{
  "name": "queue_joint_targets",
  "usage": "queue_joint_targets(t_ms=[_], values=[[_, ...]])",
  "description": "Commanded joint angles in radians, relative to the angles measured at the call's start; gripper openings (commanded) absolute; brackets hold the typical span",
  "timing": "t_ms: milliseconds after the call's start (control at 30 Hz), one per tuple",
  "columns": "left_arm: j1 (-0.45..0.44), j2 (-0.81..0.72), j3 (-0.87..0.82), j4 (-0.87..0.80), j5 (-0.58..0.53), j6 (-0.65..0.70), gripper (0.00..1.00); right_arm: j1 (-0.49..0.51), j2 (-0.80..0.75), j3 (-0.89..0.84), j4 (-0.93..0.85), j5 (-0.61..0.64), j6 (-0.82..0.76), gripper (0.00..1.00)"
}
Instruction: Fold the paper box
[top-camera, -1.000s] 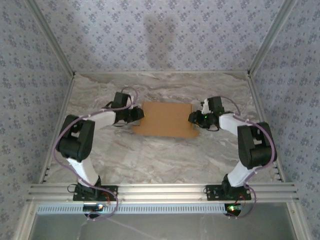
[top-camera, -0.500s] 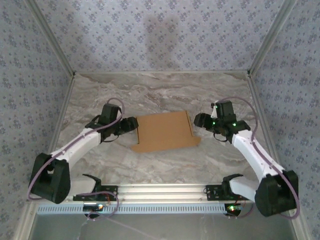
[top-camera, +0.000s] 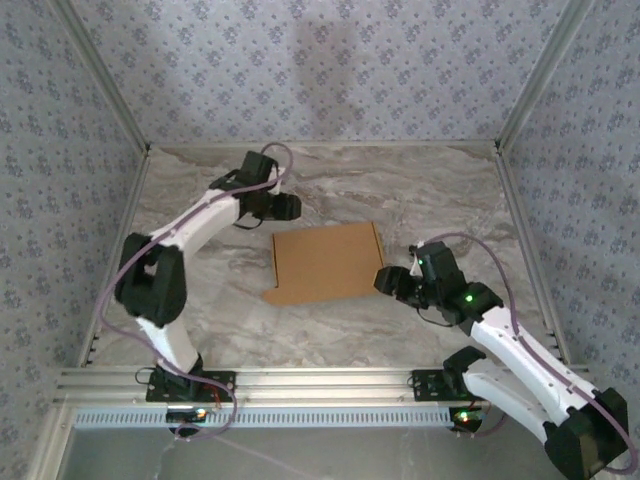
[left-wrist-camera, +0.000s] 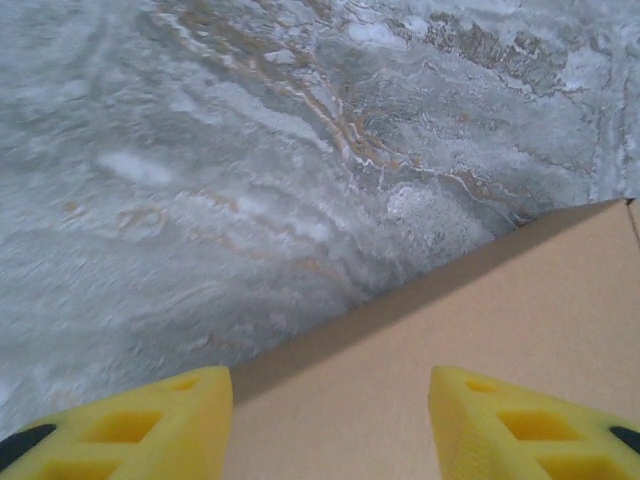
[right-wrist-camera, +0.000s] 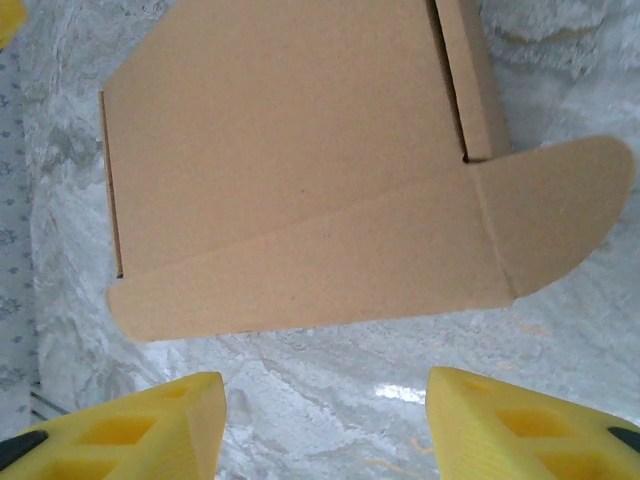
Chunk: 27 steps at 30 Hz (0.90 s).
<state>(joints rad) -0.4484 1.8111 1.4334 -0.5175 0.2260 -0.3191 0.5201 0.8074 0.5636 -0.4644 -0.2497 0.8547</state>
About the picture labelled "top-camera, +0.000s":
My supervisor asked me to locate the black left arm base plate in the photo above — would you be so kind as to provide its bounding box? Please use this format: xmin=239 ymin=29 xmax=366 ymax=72
xmin=144 ymin=368 xmax=237 ymax=404

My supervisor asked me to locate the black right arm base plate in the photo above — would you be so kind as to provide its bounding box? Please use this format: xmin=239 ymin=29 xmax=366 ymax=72
xmin=410 ymin=368 xmax=504 ymax=404

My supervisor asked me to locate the circuit board with green light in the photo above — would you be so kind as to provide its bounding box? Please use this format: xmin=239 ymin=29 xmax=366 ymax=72
xmin=448 ymin=407 xmax=485 ymax=434
xmin=165 ymin=407 xmax=209 ymax=424

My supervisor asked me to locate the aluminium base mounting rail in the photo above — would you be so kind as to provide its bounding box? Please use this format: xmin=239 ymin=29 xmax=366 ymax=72
xmin=53 ymin=366 xmax=600 ymax=407

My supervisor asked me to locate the brown cardboard paper box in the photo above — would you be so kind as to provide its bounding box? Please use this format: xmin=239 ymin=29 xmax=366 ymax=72
xmin=262 ymin=222 xmax=386 ymax=307

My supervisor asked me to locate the thin aluminium table edge rail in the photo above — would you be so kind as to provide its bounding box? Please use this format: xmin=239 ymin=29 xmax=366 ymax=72
xmin=148 ymin=141 xmax=499 ymax=150

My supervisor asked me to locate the aluminium frame post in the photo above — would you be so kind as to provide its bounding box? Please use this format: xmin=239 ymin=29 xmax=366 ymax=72
xmin=493 ymin=0 xmax=600 ymax=154
xmin=24 ymin=404 xmax=76 ymax=480
xmin=52 ymin=0 xmax=152 ymax=151

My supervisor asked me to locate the grey slotted cable duct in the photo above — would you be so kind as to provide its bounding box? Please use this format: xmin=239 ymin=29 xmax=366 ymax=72
xmin=73 ymin=405 xmax=459 ymax=430

